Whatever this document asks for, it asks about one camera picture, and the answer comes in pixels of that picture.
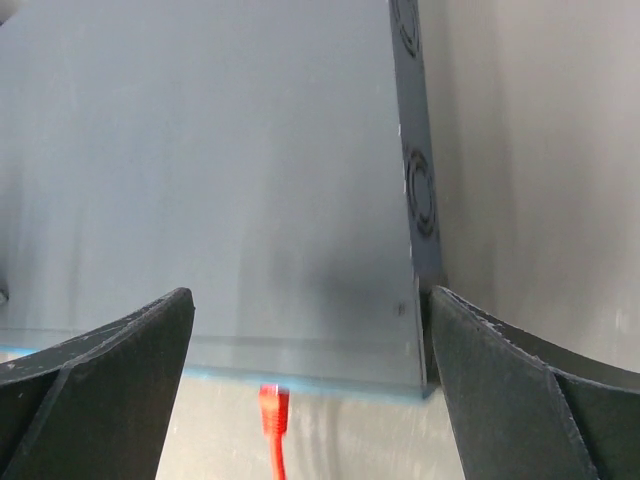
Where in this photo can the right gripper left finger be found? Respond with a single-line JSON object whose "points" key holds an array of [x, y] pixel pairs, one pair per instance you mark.
{"points": [[97, 406]]}

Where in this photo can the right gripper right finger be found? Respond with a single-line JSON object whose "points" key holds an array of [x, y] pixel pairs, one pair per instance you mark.
{"points": [[521, 407]]}

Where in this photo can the dark blue network switch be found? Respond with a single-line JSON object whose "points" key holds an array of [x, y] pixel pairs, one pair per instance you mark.
{"points": [[274, 157]]}

